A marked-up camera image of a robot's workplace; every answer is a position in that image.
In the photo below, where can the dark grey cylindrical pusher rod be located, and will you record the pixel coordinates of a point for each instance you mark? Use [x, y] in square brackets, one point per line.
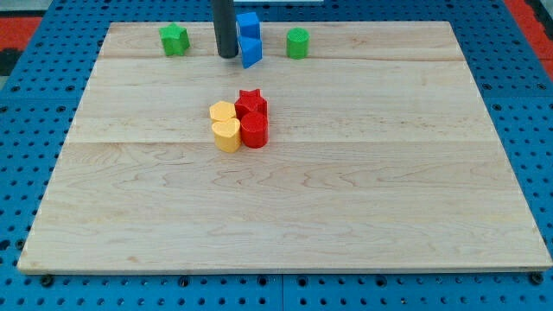
[224, 24]

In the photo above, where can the green star block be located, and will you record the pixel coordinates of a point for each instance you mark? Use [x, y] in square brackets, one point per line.
[174, 39]

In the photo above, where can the blue triangular prism block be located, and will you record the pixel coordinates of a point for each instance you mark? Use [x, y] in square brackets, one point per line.
[251, 50]

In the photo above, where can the red star block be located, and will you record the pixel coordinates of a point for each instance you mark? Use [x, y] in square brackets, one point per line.
[250, 101]

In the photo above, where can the yellow pentagon block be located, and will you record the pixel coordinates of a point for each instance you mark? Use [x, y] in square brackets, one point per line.
[222, 111]

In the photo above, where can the yellow heart block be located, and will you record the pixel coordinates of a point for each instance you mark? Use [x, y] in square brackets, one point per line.
[227, 135]

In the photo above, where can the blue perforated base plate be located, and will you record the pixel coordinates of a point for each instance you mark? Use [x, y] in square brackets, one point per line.
[42, 94]

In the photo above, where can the red cylinder block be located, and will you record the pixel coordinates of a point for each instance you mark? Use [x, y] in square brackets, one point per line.
[254, 130]

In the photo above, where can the blue cube block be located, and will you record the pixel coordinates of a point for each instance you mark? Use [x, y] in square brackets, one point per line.
[249, 25]

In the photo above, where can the light wooden board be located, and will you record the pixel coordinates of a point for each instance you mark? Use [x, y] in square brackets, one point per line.
[381, 158]

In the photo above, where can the green cylinder block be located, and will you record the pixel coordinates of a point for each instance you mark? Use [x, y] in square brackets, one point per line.
[297, 42]

